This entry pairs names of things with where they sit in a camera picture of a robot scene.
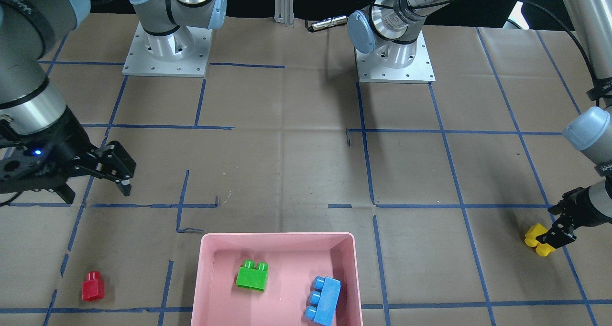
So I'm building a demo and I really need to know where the red one-stud toy block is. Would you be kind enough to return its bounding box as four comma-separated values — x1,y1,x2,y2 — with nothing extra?
81,270,105,302

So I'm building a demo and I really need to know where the silver cable connector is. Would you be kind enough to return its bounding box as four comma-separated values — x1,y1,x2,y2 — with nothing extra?
305,15,348,33

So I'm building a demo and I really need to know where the blue three-stud toy block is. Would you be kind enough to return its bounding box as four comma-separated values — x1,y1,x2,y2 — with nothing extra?
304,276,341,326

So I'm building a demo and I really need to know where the aluminium profile post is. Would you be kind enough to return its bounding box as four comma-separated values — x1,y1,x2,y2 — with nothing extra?
273,0,294,27

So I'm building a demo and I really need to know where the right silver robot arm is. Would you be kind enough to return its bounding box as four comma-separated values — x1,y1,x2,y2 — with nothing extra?
0,0,228,204

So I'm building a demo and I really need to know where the pink plastic box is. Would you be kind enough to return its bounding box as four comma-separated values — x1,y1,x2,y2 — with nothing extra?
191,232,363,326

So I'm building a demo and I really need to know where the green two-stud toy block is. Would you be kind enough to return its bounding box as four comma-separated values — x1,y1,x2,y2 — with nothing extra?
235,260,269,293

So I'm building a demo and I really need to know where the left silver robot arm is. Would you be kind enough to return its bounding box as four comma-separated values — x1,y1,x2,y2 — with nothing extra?
346,27,603,248

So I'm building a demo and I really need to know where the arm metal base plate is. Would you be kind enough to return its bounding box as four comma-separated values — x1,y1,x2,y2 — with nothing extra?
122,24,214,78
348,14,436,84

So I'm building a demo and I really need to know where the yellow two-stud toy block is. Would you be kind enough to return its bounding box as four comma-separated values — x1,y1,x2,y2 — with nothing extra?
524,223,556,257

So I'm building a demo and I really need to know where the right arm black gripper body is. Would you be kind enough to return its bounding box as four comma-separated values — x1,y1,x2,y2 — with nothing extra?
0,108,100,206

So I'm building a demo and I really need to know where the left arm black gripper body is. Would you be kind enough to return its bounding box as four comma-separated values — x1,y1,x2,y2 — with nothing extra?
548,187,603,228

